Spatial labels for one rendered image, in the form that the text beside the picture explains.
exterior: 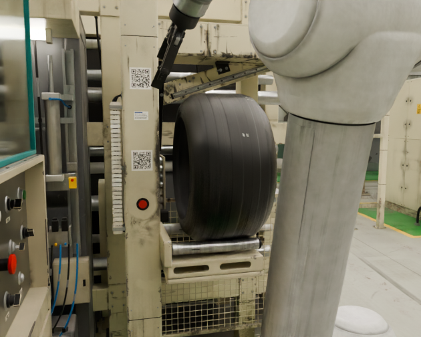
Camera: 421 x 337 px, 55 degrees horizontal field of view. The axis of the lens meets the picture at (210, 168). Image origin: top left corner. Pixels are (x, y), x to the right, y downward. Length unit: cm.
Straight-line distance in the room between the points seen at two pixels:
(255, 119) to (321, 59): 102
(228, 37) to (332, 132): 141
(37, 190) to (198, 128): 54
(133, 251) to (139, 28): 79
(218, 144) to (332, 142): 89
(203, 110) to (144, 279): 66
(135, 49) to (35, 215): 66
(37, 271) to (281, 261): 85
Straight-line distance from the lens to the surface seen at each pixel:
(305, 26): 39
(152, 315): 163
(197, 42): 179
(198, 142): 133
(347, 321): 79
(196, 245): 148
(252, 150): 134
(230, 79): 194
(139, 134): 146
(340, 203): 48
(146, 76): 147
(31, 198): 119
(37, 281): 125
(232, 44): 182
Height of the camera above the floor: 135
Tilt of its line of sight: 6 degrees down
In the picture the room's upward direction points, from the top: straight up
